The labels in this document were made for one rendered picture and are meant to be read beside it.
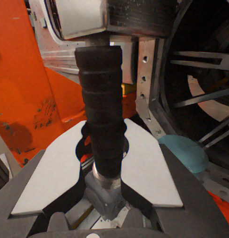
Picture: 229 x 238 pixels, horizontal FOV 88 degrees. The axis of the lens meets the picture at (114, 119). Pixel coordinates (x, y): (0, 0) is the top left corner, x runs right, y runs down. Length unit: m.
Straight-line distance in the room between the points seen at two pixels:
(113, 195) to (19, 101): 0.45
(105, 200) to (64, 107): 0.39
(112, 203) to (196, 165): 0.40
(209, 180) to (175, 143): 0.17
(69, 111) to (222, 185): 0.49
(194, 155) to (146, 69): 0.20
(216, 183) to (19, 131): 0.51
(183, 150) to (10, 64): 0.41
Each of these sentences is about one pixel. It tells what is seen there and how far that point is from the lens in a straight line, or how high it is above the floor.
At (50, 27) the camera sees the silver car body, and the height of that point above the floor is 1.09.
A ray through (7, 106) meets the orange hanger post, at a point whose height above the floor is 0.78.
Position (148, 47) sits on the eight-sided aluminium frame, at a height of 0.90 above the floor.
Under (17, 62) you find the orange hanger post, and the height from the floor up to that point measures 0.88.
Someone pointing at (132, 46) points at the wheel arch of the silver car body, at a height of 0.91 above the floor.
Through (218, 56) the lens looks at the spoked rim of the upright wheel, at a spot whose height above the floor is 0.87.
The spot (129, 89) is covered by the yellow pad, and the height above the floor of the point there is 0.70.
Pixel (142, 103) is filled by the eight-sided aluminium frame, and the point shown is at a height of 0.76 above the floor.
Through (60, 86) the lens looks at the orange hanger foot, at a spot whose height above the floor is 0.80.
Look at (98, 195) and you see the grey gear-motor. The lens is 0.57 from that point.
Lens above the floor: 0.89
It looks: 30 degrees down
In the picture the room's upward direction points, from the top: 3 degrees counter-clockwise
